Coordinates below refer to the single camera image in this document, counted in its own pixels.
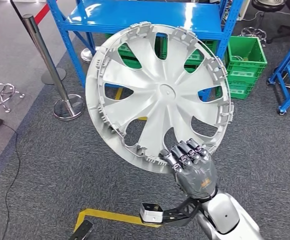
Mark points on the silver plastic wheel cover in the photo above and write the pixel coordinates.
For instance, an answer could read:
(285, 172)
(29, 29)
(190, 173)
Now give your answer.
(160, 92)

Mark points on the black robot foot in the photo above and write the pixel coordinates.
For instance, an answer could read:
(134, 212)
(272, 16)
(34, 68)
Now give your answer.
(82, 230)

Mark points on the short red barrier belt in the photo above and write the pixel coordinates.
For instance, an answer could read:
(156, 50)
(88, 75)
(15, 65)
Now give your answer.
(41, 14)

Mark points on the chrome base stanchion post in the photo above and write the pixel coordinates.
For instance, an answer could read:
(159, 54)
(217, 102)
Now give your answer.
(69, 107)

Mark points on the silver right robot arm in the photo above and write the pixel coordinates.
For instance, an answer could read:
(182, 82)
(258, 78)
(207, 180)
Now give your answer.
(222, 215)

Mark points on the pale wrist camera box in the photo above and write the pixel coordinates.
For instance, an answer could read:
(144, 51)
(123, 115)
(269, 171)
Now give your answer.
(151, 213)

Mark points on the yellow floor tape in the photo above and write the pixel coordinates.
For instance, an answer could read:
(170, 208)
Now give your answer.
(118, 94)
(109, 215)

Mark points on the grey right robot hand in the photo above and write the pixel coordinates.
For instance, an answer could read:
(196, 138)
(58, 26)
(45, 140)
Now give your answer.
(197, 179)

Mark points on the black camera bracket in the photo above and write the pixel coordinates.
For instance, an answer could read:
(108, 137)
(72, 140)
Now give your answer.
(182, 212)

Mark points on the chrome base stool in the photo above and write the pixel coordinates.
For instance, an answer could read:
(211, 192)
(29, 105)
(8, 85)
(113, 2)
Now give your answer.
(267, 5)

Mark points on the open green plastic crate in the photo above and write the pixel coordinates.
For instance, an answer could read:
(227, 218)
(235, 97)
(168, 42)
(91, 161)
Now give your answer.
(240, 76)

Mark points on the chrome stanchion base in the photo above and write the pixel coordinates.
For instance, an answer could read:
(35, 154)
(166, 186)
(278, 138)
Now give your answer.
(88, 56)

